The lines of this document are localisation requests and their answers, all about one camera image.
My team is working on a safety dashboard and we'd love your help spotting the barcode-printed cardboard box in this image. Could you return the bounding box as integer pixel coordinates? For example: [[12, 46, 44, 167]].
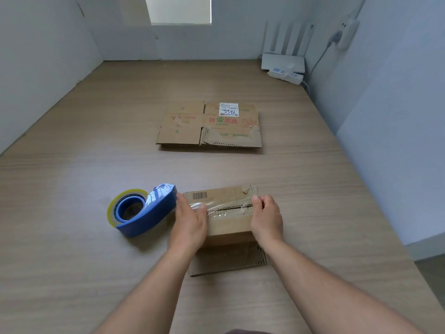
[[182, 184, 269, 278]]

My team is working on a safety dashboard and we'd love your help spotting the clear yellowish tape roll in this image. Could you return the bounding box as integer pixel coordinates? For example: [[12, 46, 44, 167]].
[[106, 188, 150, 230]]

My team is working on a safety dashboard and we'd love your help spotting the person's left forearm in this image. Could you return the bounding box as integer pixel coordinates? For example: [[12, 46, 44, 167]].
[[93, 246, 199, 334]]

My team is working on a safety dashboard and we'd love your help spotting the person's right hand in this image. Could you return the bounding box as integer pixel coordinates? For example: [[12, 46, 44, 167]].
[[250, 194, 284, 251]]

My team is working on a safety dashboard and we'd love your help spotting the blue tape dispenser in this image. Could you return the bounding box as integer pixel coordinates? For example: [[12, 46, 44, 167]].
[[114, 183, 178, 239]]

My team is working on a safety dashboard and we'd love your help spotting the white router with antennas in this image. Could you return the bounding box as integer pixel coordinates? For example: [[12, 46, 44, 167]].
[[260, 20, 317, 75]]

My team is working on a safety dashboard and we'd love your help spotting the person's right forearm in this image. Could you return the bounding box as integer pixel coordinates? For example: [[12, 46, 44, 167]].
[[264, 238, 426, 334]]

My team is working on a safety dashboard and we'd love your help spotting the large torn cardboard box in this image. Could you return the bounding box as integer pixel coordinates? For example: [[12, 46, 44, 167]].
[[155, 101, 263, 149]]

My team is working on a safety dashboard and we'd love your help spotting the grey power cable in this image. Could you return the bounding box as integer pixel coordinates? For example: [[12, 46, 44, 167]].
[[302, 31, 343, 96]]

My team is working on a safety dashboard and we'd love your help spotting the white foam partition board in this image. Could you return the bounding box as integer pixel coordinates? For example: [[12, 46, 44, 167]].
[[0, 0, 105, 155]]

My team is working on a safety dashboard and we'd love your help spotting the person's left hand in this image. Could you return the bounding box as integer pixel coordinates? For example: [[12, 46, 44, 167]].
[[168, 193, 209, 258]]

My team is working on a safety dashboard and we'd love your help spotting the white power strip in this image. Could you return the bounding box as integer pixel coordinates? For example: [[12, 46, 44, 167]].
[[267, 64, 305, 86]]

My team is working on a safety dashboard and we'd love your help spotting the bright window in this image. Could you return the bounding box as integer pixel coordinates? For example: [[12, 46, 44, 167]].
[[144, 0, 213, 26]]

